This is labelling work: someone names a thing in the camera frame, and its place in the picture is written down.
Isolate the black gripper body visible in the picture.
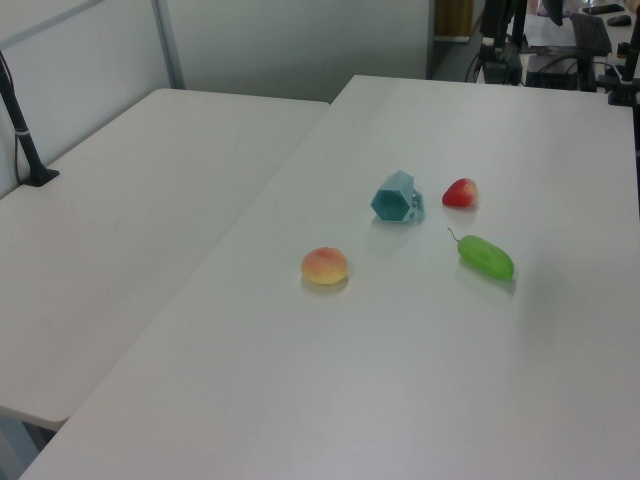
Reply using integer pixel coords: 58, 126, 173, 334
479, 0, 516, 50

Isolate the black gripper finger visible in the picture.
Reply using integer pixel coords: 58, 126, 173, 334
481, 48, 501, 84
499, 45, 522, 85

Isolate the teal hexagonal plastic mug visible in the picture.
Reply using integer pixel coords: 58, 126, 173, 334
370, 170, 427, 226

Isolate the thin black background pole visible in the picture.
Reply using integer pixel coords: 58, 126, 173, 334
509, 0, 529, 51

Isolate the black equipment box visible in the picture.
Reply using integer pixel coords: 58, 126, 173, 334
524, 53, 601, 92

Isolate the white paper sheet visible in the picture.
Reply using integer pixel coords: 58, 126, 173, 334
524, 13, 581, 50

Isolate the red toy strawberry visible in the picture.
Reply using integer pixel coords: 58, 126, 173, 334
441, 177, 479, 209

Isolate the green toy cucumber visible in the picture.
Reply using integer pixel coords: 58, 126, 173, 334
446, 227, 516, 282

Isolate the yellow-pink toy peach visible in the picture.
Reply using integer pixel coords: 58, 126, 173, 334
300, 246, 349, 286

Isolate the white side table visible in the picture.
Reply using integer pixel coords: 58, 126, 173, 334
0, 88, 332, 432

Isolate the black clamp camera stand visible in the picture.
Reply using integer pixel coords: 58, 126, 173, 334
606, 24, 640, 107

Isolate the grey metal partition post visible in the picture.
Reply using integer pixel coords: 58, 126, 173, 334
151, 0, 187, 91

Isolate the black camera pole with base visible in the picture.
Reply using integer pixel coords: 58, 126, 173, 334
0, 49, 60, 188

